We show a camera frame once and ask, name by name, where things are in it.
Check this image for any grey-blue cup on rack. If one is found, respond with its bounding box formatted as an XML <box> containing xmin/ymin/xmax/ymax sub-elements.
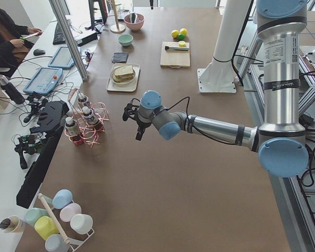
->
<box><xmin>45</xmin><ymin>234</ymin><xmax>70</xmax><ymax>252</ymax></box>

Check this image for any grey folded cloth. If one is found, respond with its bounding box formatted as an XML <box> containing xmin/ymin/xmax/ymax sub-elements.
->
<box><xmin>111</xmin><ymin>52</ymin><xmax>129</xmax><ymax>63</ymax></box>

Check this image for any steel muddler bar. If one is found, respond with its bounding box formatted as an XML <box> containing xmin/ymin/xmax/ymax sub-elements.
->
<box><xmin>164</xmin><ymin>46</ymin><xmax>189</xmax><ymax>51</ymax></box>

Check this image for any half lemon slice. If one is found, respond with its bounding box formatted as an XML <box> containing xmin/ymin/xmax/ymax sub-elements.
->
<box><xmin>178</xmin><ymin>41</ymin><xmax>186</xmax><ymax>47</ymax></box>

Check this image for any white cup on rack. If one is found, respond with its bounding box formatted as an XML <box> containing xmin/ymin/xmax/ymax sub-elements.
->
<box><xmin>70</xmin><ymin>214</ymin><xmax>93</xmax><ymax>235</ymax></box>

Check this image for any white round plate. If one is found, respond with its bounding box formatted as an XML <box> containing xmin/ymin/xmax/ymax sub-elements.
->
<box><xmin>110</xmin><ymin>65</ymin><xmax>135</xmax><ymax>84</ymax></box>

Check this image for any paper coffee cup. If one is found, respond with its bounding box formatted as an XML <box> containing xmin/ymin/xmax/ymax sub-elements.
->
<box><xmin>0</xmin><ymin>216</ymin><xmax>25</xmax><ymax>233</ymax></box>

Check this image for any yellow cup on rack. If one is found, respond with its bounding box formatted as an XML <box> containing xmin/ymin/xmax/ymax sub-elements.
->
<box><xmin>34</xmin><ymin>216</ymin><xmax>59</xmax><ymax>240</ymax></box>

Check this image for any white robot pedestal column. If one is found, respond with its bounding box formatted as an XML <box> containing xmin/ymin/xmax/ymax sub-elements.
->
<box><xmin>197</xmin><ymin>0</ymin><xmax>253</xmax><ymax>93</ymax></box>

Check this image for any black keyboard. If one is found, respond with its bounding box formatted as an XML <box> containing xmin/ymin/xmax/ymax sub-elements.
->
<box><xmin>52</xmin><ymin>23</ymin><xmax>66</xmax><ymax>45</ymax></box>

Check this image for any dark drink bottle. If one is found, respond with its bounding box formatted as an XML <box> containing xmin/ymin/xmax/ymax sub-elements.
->
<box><xmin>82</xmin><ymin>106</ymin><xmax>100</xmax><ymax>125</ymax></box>
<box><xmin>78</xmin><ymin>94</ymin><xmax>90</xmax><ymax>108</ymax></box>
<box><xmin>65</xmin><ymin>117</ymin><xmax>82</xmax><ymax>146</ymax></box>

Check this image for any blue cup on rack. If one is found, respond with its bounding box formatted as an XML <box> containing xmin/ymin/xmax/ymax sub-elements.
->
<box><xmin>52</xmin><ymin>189</ymin><xmax>73</xmax><ymax>209</ymax></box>

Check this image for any seated person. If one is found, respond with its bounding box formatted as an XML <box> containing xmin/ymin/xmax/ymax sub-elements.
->
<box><xmin>0</xmin><ymin>8</ymin><xmax>43</xmax><ymax>78</ymax></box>

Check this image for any dark drink bottle back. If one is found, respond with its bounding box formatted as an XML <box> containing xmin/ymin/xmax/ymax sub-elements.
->
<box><xmin>78</xmin><ymin>94</ymin><xmax>90</xmax><ymax>108</ymax></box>

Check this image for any yellow lemon left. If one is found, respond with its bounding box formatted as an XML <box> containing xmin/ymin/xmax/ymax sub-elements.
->
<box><xmin>171</xmin><ymin>29</ymin><xmax>180</xmax><ymax>38</ymax></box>

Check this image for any aluminium frame post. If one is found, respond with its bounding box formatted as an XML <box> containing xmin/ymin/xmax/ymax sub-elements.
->
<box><xmin>49</xmin><ymin>0</ymin><xmax>88</xmax><ymax>81</ymax></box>

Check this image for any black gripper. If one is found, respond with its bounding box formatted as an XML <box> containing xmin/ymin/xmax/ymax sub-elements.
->
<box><xmin>122</xmin><ymin>98</ymin><xmax>150</xmax><ymax>141</ymax></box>

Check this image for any blue teach pendant upper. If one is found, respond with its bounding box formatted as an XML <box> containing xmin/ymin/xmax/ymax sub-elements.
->
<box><xmin>23</xmin><ymin>67</ymin><xmax>63</xmax><ymax>95</ymax></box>

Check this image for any white dish rack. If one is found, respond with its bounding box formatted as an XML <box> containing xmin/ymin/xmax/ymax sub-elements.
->
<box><xmin>37</xmin><ymin>193</ymin><xmax>95</xmax><ymax>251</ymax></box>

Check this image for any wooden cup stand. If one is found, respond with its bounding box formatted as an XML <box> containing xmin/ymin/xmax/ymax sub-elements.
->
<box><xmin>107</xmin><ymin>0</ymin><xmax>126</xmax><ymax>34</ymax></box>

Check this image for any bread slice on plate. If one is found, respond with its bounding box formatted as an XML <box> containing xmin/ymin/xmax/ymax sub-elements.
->
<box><xmin>112</xmin><ymin>73</ymin><xmax>135</xmax><ymax>83</ymax></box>

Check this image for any metal ice scoop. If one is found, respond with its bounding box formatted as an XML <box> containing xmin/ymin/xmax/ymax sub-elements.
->
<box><xmin>129</xmin><ymin>13</ymin><xmax>138</xmax><ymax>24</ymax></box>

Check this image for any bread slice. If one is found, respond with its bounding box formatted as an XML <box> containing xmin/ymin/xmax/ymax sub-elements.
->
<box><xmin>114</xmin><ymin>66</ymin><xmax>134</xmax><ymax>77</ymax></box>
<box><xmin>112</xmin><ymin>73</ymin><xmax>135</xmax><ymax>83</ymax></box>

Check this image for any green cup on rack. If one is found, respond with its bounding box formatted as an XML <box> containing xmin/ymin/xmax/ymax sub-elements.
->
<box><xmin>24</xmin><ymin>207</ymin><xmax>49</xmax><ymax>227</ymax></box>

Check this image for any pink cup on rack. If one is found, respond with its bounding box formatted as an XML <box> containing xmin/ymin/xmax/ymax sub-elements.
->
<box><xmin>59</xmin><ymin>203</ymin><xmax>81</xmax><ymax>222</ymax></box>

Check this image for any green bowl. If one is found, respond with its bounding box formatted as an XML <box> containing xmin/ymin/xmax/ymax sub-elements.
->
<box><xmin>118</xmin><ymin>34</ymin><xmax>133</xmax><ymax>47</ymax></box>

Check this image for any dark drink bottle front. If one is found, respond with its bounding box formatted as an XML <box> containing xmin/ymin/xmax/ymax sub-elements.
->
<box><xmin>65</xmin><ymin>117</ymin><xmax>82</xmax><ymax>146</ymax></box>

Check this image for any green lime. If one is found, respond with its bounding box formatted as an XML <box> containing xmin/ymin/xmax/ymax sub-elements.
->
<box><xmin>176</xmin><ymin>34</ymin><xmax>185</xmax><ymax>41</ymax></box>

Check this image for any pink bowl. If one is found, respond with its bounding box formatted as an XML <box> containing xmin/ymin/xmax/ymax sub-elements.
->
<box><xmin>124</xmin><ymin>13</ymin><xmax>145</xmax><ymax>31</ymax></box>

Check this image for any black computer mouse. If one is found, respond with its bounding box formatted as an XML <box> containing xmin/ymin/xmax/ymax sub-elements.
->
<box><xmin>33</xmin><ymin>49</ymin><xmax>46</xmax><ymax>56</ymax></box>

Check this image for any wooden cutting board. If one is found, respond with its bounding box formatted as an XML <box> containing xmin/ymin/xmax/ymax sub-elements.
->
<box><xmin>160</xmin><ymin>41</ymin><xmax>191</xmax><ymax>68</ymax></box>

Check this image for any yellow lemon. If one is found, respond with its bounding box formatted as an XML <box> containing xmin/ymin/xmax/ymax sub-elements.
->
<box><xmin>171</xmin><ymin>29</ymin><xmax>180</xmax><ymax>38</ymax></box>
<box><xmin>180</xmin><ymin>28</ymin><xmax>188</xmax><ymax>36</ymax></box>

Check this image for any yellow lemon right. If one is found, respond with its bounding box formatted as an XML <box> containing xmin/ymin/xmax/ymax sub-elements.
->
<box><xmin>180</xmin><ymin>28</ymin><xmax>188</xmax><ymax>36</ymax></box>

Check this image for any black water bottle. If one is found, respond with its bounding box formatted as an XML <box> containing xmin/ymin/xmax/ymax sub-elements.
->
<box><xmin>0</xmin><ymin>75</ymin><xmax>25</xmax><ymax>104</ymax></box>

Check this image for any copper wire bottle rack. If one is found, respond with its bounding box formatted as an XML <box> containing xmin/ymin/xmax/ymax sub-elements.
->
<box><xmin>65</xmin><ymin>88</ymin><xmax>110</xmax><ymax>148</ymax></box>

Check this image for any cream rabbit tray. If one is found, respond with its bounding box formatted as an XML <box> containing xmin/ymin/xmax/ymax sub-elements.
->
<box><xmin>106</xmin><ymin>63</ymin><xmax>140</xmax><ymax>92</ymax></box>

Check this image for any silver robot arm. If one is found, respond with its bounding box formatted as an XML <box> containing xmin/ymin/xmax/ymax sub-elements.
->
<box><xmin>122</xmin><ymin>1</ymin><xmax>309</xmax><ymax>177</ymax></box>

